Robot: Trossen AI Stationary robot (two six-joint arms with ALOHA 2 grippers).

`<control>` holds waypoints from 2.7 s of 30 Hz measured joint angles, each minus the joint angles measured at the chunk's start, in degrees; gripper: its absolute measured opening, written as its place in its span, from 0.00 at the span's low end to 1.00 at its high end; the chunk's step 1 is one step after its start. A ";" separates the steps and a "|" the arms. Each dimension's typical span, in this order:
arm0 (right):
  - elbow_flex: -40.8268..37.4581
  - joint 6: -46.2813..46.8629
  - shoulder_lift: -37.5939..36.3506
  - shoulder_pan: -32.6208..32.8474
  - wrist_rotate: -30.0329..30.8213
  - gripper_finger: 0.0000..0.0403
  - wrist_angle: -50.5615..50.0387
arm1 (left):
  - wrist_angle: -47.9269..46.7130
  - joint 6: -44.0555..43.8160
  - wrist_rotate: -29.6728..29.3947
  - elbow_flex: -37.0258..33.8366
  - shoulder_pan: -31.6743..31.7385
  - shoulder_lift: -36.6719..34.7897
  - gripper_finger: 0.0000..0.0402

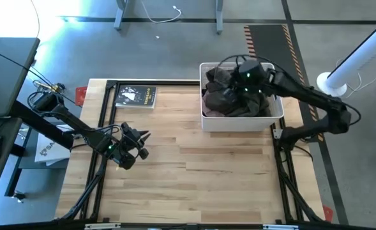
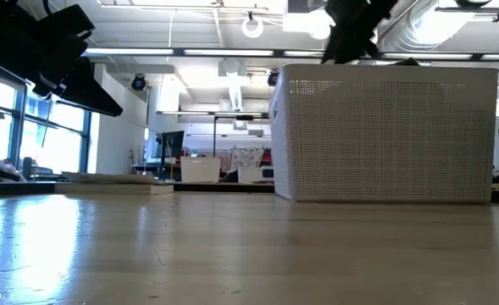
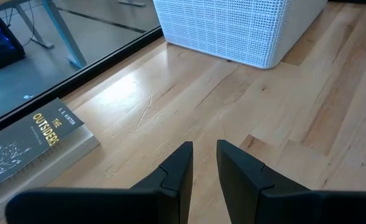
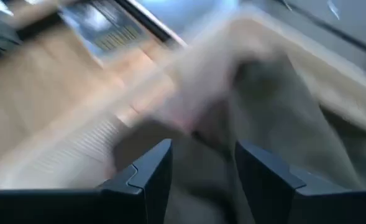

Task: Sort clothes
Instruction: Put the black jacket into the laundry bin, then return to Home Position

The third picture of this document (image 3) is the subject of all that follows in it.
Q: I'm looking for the The Outsiders paperback book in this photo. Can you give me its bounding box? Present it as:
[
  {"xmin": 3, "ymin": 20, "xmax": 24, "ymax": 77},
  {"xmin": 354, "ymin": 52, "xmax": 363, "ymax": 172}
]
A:
[{"xmin": 0, "ymin": 98, "xmax": 101, "ymax": 215}]

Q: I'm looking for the black aluminium table frame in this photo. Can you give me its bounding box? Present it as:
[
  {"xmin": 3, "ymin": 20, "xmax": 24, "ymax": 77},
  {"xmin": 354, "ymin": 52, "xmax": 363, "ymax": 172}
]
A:
[{"xmin": 0, "ymin": 26, "xmax": 165, "ymax": 141}]

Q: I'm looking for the white plastic laundry basket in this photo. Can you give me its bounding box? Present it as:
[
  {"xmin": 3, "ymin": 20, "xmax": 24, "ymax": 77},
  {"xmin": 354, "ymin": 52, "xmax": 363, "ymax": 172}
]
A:
[{"xmin": 152, "ymin": 0, "xmax": 329, "ymax": 70}]

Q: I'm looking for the grey desk leg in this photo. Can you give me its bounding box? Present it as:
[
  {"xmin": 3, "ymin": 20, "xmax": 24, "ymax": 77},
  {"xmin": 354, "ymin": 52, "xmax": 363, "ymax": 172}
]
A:
[
  {"xmin": 117, "ymin": 0, "xmax": 147, "ymax": 7},
  {"xmin": 13, "ymin": 2, "xmax": 55, "ymax": 50},
  {"xmin": 41, "ymin": 0, "xmax": 88, "ymax": 69}
]

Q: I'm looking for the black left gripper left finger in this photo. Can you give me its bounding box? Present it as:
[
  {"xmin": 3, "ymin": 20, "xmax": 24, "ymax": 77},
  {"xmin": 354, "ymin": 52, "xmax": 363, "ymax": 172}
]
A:
[{"xmin": 4, "ymin": 141, "xmax": 194, "ymax": 224}]

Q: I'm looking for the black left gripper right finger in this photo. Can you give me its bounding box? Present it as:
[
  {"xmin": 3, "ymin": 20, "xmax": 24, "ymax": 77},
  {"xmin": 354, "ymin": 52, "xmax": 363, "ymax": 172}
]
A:
[{"xmin": 216, "ymin": 139, "xmax": 366, "ymax": 224}]

